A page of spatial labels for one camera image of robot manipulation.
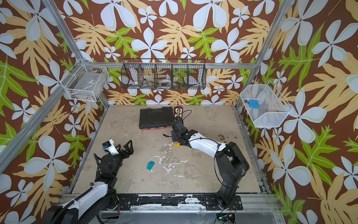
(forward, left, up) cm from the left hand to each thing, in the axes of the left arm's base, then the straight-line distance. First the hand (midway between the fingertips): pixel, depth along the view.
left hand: (124, 141), depth 83 cm
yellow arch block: (+5, -32, -12) cm, 35 cm away
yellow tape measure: (+12, -24, -13) cm, 30 cm away
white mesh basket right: (+11, -86, +18) cm, 88 cm away
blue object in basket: (+20, -80, +13) cm, 83 cm away
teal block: (-10, -15, -12) cm, 22 cm away
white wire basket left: (+30, +26, +20) cm, 44 cm away
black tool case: (+27, -15, -10) cm, 33 cm away
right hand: (+8, -31, -3) cm, 32 cm away
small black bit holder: (+35, -33, -12) cm, 49 cm away
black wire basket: (+45, -24, +17) cm, 54 cm away
